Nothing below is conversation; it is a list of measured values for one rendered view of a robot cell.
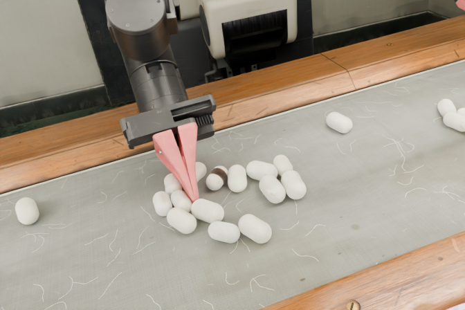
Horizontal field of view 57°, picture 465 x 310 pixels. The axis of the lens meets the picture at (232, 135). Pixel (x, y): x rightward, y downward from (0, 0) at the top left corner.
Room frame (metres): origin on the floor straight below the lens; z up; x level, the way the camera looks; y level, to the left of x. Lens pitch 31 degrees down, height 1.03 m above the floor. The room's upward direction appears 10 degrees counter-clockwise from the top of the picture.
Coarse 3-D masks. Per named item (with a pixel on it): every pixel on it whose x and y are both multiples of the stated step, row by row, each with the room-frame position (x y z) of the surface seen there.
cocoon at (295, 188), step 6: (282, 174) 0.37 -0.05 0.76; (288, 174) 0.36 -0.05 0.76; (294, 174) 0.36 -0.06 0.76; (282, 180) 0.36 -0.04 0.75; (288, 180) 0.35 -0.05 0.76; (294, 180) 0.35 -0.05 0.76; (300, 180) 0.35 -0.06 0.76; (288, 186) 0.34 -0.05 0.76; (294, 186) 0.34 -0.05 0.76; (300, 186) 0.34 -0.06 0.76; (288, 192) 0.34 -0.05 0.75; (294, 192) 0.34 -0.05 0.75; (300, 192) 0.34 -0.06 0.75; (294, 198) 0.34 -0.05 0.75; (300, 198) 0.34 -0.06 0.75
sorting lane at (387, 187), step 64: (448, 64) 0.59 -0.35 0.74; (256, 128) 0.50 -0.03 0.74; (320, 128) 0.47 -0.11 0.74; (384, 128) 0.45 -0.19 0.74; (448, 128) 0.42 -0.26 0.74; (64, 192) 0.43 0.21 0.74; (128, 192) 0.40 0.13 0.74; (256, 192) 0.36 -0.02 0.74; (320, 192) 0.35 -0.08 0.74; (384, 192) 0.33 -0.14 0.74; (448, 192) 0.31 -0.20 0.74; (0, 256) 0.33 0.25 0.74; (64, 256) 0.32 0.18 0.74; (128, 256) 0.30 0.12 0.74; (192, 256) 0.29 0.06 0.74; (256, 256) 0.27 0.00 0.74; (320, 256) 0.26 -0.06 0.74; (384, 256) 0.25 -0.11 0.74
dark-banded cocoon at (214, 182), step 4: (220, 168) 0.39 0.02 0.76; (224, 168) 0.40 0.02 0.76; (208, 176) 0.38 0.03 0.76; (212, 176) 0.38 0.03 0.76; (216, 176) 0.38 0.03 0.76; (208, 180) 0.38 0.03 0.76; (212, 180) 0.38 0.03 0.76; (216, 180) 0.38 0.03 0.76; (220, 180) 0.38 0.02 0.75; (208, 184) 0.38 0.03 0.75; (212, 184) 0.37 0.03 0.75; (216, 184) 0.37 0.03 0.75; (220, 184) 0.38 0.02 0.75; (212, 188) 0.37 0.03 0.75; (216, 188) 0.37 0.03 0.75
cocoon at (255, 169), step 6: (252, 162) 0.39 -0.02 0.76; (258, 162) 0.39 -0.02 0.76; (246, 168) 0.39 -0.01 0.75; (252, 168) 0.38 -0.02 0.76; (258, 168) 0.38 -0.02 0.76; (264, 168) 0.38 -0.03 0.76; (270, 168) 0.38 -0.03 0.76; (276, 168) 0.38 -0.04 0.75; (252, 174) 0.38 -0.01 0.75; (258, 174) 0.38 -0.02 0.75; (264, 174) 0.37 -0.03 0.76; (270, 174) 0.37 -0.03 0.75; (276, 174) 0.37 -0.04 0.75; (258, 180) 0.38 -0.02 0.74
